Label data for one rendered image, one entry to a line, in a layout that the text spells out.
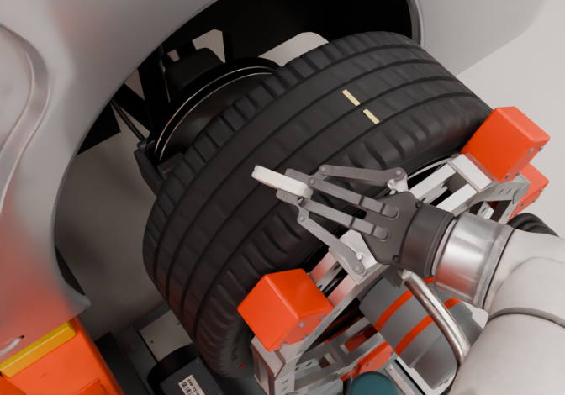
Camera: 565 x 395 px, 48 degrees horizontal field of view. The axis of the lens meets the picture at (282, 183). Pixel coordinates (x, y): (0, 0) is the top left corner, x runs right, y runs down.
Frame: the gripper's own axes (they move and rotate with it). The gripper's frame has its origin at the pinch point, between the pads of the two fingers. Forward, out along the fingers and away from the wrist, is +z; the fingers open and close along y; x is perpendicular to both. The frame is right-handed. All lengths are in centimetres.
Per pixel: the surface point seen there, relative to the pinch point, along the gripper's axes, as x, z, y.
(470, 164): -22.3, -15.7, 14.9
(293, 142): -9.6, 5.4, 6.8
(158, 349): -97, 58, -47
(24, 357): -29, 46, -44
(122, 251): -107, 90, -29
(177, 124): -24.9, 34.4, 5.4
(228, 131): -9.4, 15.3, 5.0
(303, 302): -9.8, -5.1, -12.3
